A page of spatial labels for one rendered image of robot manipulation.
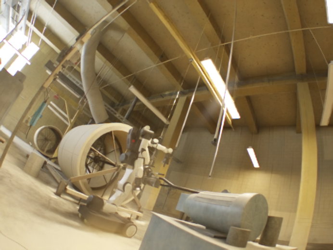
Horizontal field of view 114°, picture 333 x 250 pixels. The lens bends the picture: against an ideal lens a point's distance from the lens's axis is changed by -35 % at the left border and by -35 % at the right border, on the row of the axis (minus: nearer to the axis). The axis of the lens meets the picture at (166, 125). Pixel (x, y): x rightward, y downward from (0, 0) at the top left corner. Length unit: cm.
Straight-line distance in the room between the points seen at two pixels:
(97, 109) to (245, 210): 708
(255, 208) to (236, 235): 16
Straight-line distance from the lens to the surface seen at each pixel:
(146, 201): 746
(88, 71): 752
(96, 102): 739
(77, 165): 296
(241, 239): 67
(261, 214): 81
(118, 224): 213
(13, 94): 789
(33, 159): 321
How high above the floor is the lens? 62
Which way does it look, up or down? 25 degrees up
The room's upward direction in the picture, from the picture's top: 22 degrees clockwise
